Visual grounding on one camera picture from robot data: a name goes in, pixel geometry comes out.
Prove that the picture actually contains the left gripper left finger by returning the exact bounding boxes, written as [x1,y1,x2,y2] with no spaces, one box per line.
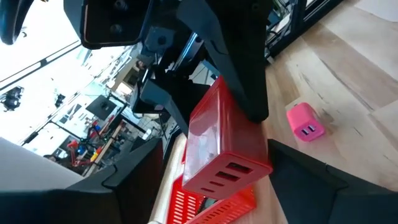
[67,138,165,224]

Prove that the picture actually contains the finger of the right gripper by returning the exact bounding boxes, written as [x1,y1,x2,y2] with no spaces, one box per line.
[139,79,212,135]
[176,0,270,124]

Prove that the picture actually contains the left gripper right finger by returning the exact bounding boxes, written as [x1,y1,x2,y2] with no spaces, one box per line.
[267,139,398,224]

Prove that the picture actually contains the pink dual-port USB charger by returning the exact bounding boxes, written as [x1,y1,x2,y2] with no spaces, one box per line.
[285,102,326,142]

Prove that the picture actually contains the red multi-port charger box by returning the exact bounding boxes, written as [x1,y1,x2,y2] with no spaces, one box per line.
[182,75,274,200]

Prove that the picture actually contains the red plastic basket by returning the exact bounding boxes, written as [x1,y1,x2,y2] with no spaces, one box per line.
[166,175,257,224]

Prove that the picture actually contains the black computer monitor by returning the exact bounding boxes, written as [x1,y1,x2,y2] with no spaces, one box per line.
[85,95,125,121]

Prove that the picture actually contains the person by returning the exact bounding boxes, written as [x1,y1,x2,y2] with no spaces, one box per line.
[43,154,65,164]

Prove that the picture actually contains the black ceiling spotlight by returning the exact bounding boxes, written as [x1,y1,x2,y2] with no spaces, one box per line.
[54,93,66,108]
[0,86,24,111]

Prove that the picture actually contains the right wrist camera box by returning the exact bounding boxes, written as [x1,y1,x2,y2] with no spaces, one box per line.
[63,0,153,50]

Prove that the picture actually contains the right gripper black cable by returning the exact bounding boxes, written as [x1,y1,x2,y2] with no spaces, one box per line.
[0,0,35,46]

